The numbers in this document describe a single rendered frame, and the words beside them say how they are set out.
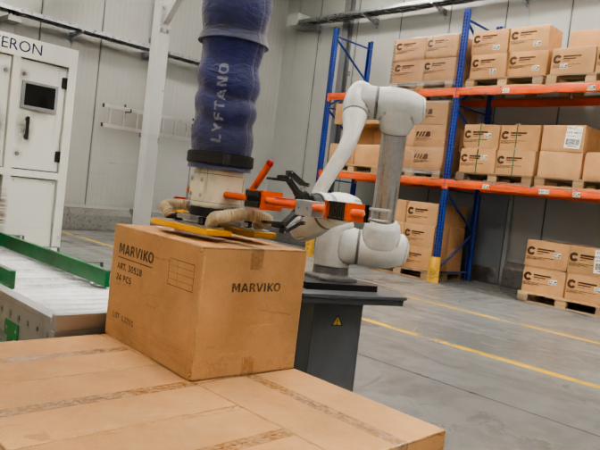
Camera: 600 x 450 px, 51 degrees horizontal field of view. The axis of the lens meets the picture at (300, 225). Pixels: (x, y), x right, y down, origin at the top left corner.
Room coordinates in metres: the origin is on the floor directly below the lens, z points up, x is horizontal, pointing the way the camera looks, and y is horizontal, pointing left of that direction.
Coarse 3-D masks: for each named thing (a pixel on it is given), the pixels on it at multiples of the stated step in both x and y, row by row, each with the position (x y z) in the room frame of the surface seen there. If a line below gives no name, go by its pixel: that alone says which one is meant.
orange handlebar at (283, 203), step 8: (224, 192) 2.07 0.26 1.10; (232, 192) 2.04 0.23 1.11; (264, 200) 1.91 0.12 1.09; (272, 200) 1.89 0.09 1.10; (280, 200) 1.86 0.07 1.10; (288, 200) 1.84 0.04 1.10; (288, 208) 1.86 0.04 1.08; (312, 208) 1.76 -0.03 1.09; (320, 208) 1.74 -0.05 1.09; (352, 216) 1.67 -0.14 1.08; (360, 216) 1.67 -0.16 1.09
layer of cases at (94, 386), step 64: (0, 384) 1.61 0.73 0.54; (64, 384) 1.66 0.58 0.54; (128, 384) 1.72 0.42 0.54; (192, 384) 1.79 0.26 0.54; (256, 384) 1.86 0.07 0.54; (320, 384) 1.93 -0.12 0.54; (0, 448) 1.27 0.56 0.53; (64, 448) 1.28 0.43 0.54; (128, 448) 1.31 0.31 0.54; (192, 448) 1.35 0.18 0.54; (256, 448) 1.39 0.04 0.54; (320, 448) 1.43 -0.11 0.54; (384, 448) 1.48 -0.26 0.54
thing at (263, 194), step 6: (246, 192) 1.95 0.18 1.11; (252, 192) 1.93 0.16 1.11; (258, 192) 1.91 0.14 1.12; (264, 192) 1.91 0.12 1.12; (270, 192) 1.92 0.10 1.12; (276, 192) 1.94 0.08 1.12; (246, 198) 1.96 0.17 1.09; (252, 198) 1.94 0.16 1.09; (258, 198) 1.92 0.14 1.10; (264, 198) 1.91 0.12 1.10; (246, 204) 1.94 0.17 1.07; (252, 204) 1.92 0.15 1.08; (258, 204) 1.91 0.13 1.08; (264, 204) 1.91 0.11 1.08; (270, 204) 1.93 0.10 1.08; (270, 210) 1.93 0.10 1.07; (276, 210) 1.95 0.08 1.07
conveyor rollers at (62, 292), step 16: (0, 256) 3.70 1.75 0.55; (16, 256) 3.77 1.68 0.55; (16, 272) 3.24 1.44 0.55; (32, 272) 3.30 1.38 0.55; (48, 272) 3.36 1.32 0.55; (64, 272) 3.42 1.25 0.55; (16, 288) 2.82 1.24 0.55; (32, 288) 2.86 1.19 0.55; (48, 288) 2.91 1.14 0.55; (64, 288) 2.96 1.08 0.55; (80, 288) 3.02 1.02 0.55; (96, 288) 3.07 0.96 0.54; (48, 304) 2.63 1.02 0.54; (64, 304) 2.60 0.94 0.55; (80, 304) 2.65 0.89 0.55; (96, 304) 2.69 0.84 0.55
